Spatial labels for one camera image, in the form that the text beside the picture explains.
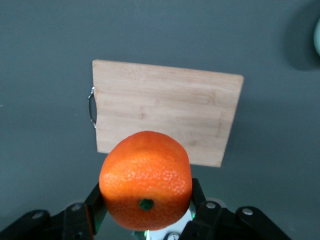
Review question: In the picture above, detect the wooden cutting board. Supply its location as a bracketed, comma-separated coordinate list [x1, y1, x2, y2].
[87, 59, 245, 168]

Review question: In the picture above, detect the orange mandarin fruit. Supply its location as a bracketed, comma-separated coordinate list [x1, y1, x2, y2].
[98, 130, 193, 232]

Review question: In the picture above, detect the pale green bowl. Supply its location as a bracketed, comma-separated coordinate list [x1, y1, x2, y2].
[312, 18, 320, 57]

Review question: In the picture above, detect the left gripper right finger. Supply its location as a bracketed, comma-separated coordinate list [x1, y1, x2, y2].
[178, 177, 295, 240]

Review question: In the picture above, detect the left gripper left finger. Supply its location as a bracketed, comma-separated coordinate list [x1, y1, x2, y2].
[0, 181, 109, 240]

